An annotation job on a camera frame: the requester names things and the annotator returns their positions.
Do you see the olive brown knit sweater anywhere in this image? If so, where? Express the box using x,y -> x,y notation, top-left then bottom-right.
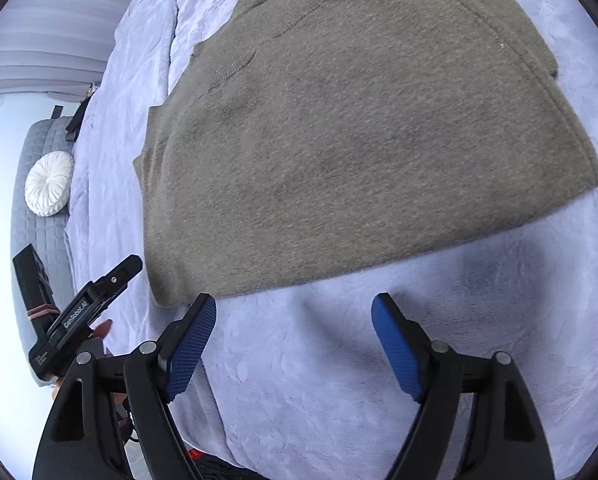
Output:
132,0 -> 598,309

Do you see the person's left hand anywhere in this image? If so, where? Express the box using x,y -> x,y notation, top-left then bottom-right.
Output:
89,318 -> 115,341

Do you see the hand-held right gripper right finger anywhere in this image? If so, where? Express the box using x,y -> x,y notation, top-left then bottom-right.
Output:
371,292 -> 554,480

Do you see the grey curtain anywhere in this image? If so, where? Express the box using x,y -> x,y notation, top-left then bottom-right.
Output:
0,0 -> 172,106

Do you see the lavender plush blanket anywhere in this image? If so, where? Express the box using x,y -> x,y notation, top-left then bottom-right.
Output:
62,0 -> 598,480

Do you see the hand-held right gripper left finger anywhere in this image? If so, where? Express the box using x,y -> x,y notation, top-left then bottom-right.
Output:
32,293 -> 218,480

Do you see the round white pleated pillow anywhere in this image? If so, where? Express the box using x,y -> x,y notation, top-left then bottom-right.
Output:
24,151 -> 75,217

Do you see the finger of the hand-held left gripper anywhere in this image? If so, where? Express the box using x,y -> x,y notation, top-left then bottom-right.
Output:
86,254 -> 144,314

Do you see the black strap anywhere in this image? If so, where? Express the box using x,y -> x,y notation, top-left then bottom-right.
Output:
64,104 -> 91,142

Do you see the grey quilted sofa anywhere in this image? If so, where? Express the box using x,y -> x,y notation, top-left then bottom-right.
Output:
10,116 -> 80,391

